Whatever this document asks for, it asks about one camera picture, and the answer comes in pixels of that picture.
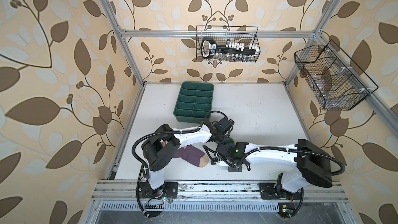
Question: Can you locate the purple sock beige toe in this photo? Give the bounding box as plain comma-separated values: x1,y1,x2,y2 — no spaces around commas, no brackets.
173,145,209,168

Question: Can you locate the blue grey sock green toe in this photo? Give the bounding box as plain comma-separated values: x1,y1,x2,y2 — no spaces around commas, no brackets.
226,138,235,147

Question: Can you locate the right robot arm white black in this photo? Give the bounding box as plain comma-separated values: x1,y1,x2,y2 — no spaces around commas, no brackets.
203,139,346,199

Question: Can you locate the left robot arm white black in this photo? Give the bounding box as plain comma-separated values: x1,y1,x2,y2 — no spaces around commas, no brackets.
131,111,234,194

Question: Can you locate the green divided plastic tray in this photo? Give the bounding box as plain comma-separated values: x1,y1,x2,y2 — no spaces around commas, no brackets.
173,82,214,123

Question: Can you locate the black tool in basket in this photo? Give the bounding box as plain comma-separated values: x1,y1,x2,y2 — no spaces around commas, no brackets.
200,37,260,58

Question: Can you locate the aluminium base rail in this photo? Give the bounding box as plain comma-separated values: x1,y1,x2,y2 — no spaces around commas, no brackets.
91,180,348,213

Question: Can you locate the black wire basket back wall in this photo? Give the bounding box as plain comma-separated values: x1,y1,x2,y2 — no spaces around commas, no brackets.
195,25,261,63

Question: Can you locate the black wire basket wall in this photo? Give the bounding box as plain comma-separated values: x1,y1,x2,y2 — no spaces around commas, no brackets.
294,40,379,111
195,25,261,63

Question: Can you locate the black wire basket right wall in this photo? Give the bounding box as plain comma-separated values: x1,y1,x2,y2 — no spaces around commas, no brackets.
294,40,379,111

